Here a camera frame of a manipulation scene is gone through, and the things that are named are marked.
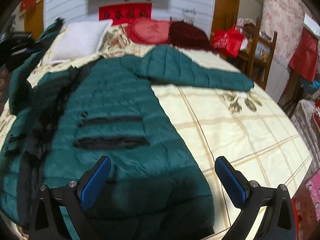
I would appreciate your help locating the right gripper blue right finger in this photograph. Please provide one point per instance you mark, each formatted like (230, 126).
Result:
(234, 182)

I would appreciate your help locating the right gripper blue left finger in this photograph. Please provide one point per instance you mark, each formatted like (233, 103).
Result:
(92, 182)

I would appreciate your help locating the dark green quilted puffer jacket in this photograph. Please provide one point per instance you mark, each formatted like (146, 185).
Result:
(64, 124)

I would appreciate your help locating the white square pillow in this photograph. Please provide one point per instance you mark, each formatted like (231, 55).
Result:
(80, 39)

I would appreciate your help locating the red Chinese banner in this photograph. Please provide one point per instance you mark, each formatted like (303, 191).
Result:
(125, 13)

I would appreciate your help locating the wooden shelf rack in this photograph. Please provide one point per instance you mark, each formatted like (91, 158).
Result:
(257, 58)

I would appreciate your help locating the red heart-shaped cushion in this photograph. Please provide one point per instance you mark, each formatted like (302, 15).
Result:
(148, 31)

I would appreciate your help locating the red shopping bag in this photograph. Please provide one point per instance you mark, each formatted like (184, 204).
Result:
(228, 42)

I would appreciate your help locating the dark red velvet cushion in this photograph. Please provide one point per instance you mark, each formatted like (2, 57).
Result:
(187, 36)

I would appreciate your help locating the floral pink curtain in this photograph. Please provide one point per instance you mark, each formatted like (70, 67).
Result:
(285, 17)

